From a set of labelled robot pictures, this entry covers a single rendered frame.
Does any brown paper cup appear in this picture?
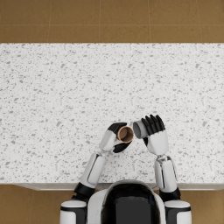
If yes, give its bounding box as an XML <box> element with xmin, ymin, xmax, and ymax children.
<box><xmin>116</xmin><ymin>125</ymin><xmax>135</xmax><ymax>144</ymax></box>

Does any grey cup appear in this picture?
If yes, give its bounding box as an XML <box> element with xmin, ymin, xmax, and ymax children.
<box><xmin>132</xmin><ymin>120</ymin><xmax>150</xmax><ymax>139</ymax></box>

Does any dark round robot body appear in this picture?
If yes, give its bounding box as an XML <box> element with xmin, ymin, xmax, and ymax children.
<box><xmin>87</xmin><ymin>179</ymin><xmax>167</xmax><ymax>224</ymax></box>

